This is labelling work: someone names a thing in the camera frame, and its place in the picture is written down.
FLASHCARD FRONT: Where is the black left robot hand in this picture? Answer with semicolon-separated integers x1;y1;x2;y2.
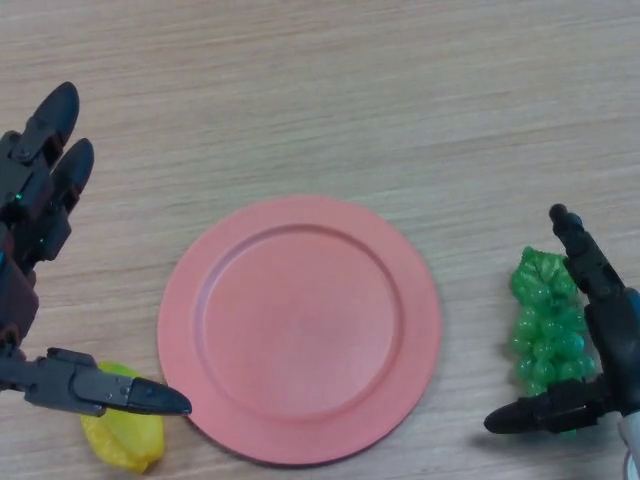
0;81;194;419

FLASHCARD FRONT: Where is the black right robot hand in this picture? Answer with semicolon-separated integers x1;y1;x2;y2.
483;203;640;441

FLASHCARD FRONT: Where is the green plastic grape bunch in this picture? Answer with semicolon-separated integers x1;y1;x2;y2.
508;245;599;399

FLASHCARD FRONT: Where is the pink round plate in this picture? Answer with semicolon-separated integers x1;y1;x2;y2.
156;194;443;468

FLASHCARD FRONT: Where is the yellow starfruit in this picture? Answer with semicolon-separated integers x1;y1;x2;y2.
79;360;166;475

